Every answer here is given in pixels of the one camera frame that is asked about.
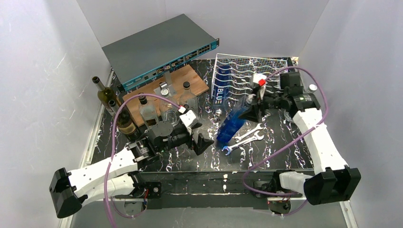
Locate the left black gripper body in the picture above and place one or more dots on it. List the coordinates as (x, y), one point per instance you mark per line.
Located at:
(195, 142)

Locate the dark wine bottle gold label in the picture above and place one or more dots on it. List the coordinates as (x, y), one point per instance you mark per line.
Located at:
(105, 94)

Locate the large silver wrench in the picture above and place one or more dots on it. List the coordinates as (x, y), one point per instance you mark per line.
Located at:
(229, 149)

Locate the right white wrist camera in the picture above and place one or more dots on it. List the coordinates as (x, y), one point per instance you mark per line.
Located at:
(258, 84)

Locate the white wire wine rack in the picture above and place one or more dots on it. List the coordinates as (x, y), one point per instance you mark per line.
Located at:
(242, 70)

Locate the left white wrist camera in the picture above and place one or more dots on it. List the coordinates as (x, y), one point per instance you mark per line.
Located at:
(189, 119)

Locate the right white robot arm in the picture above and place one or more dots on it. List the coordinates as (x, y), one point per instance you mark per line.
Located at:
(333, 179)

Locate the small silver wrench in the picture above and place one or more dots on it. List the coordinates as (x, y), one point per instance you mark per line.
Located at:
(257, 128)

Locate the silver metal stand bracket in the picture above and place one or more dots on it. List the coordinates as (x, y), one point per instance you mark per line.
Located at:
(165, 82)

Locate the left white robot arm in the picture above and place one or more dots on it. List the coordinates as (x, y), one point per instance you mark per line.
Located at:
(119, 175)

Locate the grey network switch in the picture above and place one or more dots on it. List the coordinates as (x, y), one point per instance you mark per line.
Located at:
(160, 49)

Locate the clear bottle white cap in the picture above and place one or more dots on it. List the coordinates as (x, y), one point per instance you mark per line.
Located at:
(167, 110)

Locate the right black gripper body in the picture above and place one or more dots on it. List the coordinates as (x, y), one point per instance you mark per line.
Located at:
(260, 104)

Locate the black base frame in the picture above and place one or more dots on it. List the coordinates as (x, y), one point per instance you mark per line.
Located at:
(210, 189)

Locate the dark green wine bottle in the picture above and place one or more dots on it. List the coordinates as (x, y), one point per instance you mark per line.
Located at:
(126, 125)

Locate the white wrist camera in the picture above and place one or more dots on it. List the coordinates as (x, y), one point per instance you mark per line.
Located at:
(258, 84)
(189, 119)

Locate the clear liquor bottle black cap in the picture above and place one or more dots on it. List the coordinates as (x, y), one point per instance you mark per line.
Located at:
(189, 98)

